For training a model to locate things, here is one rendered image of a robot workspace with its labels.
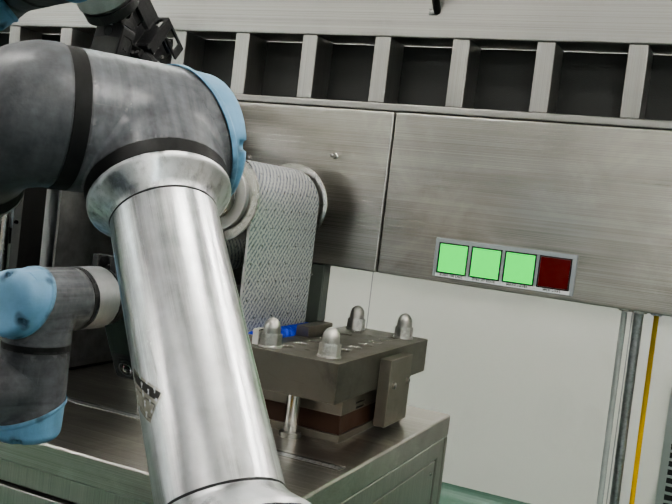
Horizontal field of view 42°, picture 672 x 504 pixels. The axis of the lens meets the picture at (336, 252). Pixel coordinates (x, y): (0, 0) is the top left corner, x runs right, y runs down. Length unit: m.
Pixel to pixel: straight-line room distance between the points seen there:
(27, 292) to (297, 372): 0.47
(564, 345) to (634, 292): 2.41
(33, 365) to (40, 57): 0.41
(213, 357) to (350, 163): 1.09
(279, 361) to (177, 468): 0.75
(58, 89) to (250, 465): 0.31
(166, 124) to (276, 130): 1.05
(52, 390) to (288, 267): 0.60
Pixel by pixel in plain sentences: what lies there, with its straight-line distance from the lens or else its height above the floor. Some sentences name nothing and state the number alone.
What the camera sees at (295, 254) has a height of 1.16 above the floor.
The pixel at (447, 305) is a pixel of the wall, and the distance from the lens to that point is 4.02.
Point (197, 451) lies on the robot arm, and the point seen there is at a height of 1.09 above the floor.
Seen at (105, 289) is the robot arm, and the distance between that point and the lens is 1.05.
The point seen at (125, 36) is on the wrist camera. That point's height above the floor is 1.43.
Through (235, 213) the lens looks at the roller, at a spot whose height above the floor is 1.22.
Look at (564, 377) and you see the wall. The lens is 3.93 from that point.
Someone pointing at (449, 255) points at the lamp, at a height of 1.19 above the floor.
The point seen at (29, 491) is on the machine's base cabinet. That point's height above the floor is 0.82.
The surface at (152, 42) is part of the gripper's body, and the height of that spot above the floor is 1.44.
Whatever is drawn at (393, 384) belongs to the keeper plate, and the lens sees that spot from 1.43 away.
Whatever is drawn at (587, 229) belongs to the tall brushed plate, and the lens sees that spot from 1.52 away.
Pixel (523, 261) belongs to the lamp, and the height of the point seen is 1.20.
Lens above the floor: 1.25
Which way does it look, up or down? 3 degrees down
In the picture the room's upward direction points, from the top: 7 degrees clockwise
